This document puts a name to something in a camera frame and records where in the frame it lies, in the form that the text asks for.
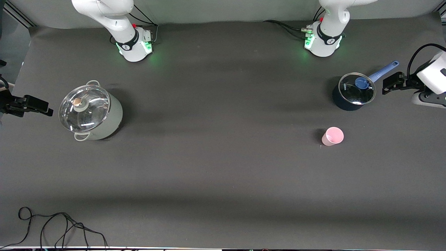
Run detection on pink plastic cup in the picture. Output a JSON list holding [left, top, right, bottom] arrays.
[[321, 127, 345, 146]]

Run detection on glass saucepan lid, blue knob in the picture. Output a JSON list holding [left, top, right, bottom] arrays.
[[339, 73, 377, 105]]

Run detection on glass pot lid, wooden knob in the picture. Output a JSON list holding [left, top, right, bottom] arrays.
[[59, 85, 111, 133]]

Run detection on dark grey table mat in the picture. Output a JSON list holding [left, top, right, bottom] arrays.
[[0, 12, 446, 250]]

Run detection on dark blue saucepan, blue handle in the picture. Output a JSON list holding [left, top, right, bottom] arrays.
[[332, 61, 400, 111]]

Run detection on grey-green pot with handles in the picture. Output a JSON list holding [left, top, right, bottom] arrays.
[[59, 80, 123, 142]]

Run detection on thin black loose cable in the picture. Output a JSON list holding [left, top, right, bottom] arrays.
[[0, 206, 108, 250]]

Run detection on black left arm base cables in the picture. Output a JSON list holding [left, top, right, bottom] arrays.
[[262, 6, 326, 39]]

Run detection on black arm base cables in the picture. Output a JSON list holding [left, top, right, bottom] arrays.
[[110, 3, 159, 45], [262, 6, 326, 39]]

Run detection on black right arm base cables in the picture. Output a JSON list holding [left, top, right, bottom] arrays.
[[110, 3, 159, 45]]

